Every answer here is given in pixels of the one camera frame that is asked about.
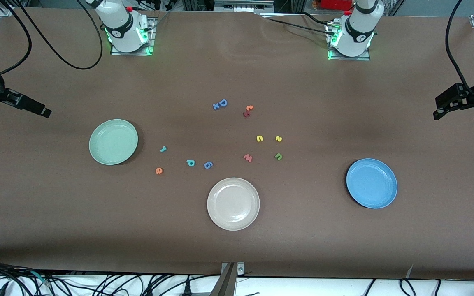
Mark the blue plate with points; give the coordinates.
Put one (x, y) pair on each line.
(371, 183)

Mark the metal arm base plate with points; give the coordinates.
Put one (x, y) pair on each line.
(348, 58)
(132, 53)

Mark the beige plate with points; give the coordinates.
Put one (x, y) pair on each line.
(233, 204)

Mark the pink letter w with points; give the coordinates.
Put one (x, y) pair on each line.
(248, 158)

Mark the grey power strip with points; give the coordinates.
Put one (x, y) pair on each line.
(241, 6)

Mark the blue letter D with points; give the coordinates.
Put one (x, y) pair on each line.
(222, 102)

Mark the black power plug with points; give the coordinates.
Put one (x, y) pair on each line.
(187, 290)

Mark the red box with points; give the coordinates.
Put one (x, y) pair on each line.
(335, 4)

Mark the pale green plate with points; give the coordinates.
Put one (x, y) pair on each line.
(113, 142)

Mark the metal camera post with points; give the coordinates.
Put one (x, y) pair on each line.
(226, 283)

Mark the white tape scrap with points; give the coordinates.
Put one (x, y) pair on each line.
(409, 272)

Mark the blue number 6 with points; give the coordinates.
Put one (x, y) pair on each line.
(206, 163)

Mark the brown table mat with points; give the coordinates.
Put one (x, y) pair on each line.
(56, 230)

